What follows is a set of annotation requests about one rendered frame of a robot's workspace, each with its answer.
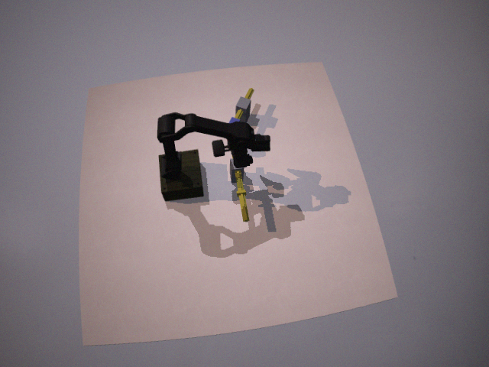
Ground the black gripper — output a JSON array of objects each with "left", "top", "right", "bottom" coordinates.
[{"left": 212, "top": 139, "right": 238, "bottom": 157}]

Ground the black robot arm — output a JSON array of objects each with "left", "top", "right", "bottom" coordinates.
[{"left": 157, "top": 112, "right": 270, "bottom": 183}]

